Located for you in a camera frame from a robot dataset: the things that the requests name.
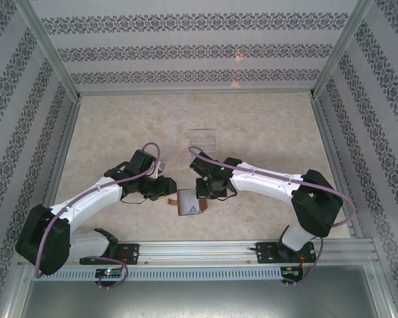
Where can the brown leather card holder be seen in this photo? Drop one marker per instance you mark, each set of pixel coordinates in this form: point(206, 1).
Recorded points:
point(204, 205)

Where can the grey printed card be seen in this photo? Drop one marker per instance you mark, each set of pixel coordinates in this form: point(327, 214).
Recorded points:
point(189, 202)

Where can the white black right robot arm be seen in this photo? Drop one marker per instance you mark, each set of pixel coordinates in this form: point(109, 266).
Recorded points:
point(262, 183)

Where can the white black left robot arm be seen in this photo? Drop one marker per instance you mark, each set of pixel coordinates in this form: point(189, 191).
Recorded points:
point(86, 195)

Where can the clear acrylic card stand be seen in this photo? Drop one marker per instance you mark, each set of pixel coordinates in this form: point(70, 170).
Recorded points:
point(204, 140)

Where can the small controller board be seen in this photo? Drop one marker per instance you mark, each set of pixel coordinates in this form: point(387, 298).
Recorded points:
point(290, 271)
point(109, 272)

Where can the grey metal sheet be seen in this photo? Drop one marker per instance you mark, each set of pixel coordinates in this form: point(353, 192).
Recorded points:
point(199, 298)

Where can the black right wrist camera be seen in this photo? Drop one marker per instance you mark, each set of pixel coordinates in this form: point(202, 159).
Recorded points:
point(200, 165)

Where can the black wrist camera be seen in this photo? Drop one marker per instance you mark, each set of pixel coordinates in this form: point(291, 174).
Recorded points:
point(142, 160)
point(200, 165)

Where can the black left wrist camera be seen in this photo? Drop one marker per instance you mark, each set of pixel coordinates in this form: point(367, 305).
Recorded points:
point(142, 160)

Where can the aluminium mounting rail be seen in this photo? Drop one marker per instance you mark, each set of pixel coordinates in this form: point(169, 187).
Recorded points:
point(192, 253)

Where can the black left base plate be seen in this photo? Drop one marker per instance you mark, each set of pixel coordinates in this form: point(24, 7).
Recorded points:
point(131, 255)

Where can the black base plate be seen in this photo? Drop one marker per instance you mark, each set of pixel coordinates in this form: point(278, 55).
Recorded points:
point(265, 253)
point(131, 255)

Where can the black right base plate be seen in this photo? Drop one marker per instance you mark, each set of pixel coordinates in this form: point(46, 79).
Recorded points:
point(265, 253)

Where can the aluminium side rail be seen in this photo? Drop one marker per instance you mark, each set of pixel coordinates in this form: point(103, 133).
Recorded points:
point(69, 132)
point(325, 132)

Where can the aluminium frame post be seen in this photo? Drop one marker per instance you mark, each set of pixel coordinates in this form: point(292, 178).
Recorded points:
point(338, 49)
point(54, 49)

